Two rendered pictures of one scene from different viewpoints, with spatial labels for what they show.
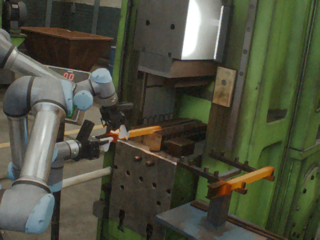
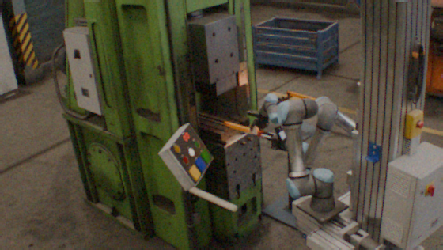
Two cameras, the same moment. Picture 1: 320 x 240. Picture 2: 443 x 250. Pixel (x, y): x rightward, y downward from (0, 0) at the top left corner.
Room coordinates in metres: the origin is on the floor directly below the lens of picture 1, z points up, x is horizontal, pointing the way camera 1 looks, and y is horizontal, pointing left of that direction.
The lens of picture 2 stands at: (1.69, 3.01, 2.43)
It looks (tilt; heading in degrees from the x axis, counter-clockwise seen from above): 25 degrees down; 277
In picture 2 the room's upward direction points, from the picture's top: 6 degrees counter-clockwise
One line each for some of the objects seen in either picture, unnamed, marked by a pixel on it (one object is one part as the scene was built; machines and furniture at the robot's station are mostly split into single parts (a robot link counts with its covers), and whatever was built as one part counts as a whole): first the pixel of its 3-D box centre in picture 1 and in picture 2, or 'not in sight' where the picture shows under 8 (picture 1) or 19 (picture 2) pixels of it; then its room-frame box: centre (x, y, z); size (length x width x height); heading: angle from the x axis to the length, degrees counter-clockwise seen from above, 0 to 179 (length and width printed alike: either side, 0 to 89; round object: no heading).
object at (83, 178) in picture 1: (80, 179); (211, 198); (2.14, 0.39, 0.62); 0.44 x 0.05 x 0.05; 143
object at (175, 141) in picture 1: (181, 147); (240, 122); (1.94, -0.12, 0.95); 0.12 x 0.08 x 0.06; 143
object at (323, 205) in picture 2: not in sight; (323, 198); (1.42, 0.79, 0.87); 0.15 x 0.15 x 0.10
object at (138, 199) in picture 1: (173, 179); (216, 153); (2.14, -0.12, 0.69); 0.56 x 0.38 x 0.45; 143
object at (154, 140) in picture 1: (171, 130); (209, 125); (2.17, -0.07, 0.96); 0.42 x 0.20 x 0.09; 143
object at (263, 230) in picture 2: not in sight; (244, 238); (1.96, 0.09, 0.01); 0.58 x 0.39 x 0.01; 53
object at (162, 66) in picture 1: (180, 63); (204, 78); (2.17, -0.07, 1.32); 0.42 x 0.20 x 0.10; 143
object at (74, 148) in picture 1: (70, 149); not in sight; (1.59, 0.34, 0.99); 0.08 x 0.05 x 0.08; 53
